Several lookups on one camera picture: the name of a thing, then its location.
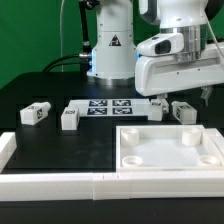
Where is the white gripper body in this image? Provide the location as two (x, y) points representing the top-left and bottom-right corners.
(135, 44), (224, 96)

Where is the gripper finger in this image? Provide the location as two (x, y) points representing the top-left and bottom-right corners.
(157, 93), (169, 112)
(201, 86), (212, 106)

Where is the white square table top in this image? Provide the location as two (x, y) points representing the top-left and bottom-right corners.
(116, 125), (224, 172)

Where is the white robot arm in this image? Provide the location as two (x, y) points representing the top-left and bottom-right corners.
(87, 0), (224, 96)

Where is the white plate with markers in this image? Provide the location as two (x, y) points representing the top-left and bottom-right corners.
(68, 99), (150, 117)

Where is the white U-shaped fence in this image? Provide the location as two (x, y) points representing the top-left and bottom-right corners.
(0, 128), (224, 201)

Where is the black cable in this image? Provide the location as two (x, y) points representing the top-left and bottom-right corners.
(42, 0), (93, 73)

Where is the grey thin cable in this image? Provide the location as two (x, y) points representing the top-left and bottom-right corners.
(59, 0), (66, 73)

